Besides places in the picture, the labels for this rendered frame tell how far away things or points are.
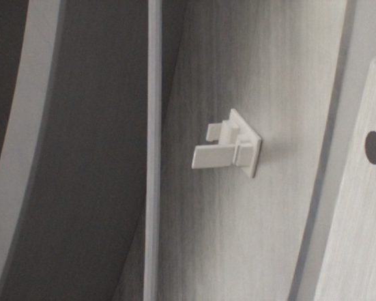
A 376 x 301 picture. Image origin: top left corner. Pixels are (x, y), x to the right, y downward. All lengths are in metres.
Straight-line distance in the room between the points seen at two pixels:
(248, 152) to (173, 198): 0.07
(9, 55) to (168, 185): 0.87
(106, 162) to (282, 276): 0.10
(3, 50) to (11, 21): 0.02
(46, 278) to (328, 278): 0.18
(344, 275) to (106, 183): 0.16
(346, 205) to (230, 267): 0.10
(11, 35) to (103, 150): 0.87
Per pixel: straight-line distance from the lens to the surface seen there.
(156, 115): 0.95
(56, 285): 1.04
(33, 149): 1.00
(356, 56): 0.89
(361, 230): 0.87
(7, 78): 1.86
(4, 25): 1.88
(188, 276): 1.00
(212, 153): 0.94
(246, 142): 0.95
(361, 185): 0.87
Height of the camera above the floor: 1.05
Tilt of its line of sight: 5 degrees down
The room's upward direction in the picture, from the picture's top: 1 degrees counter-clockwise
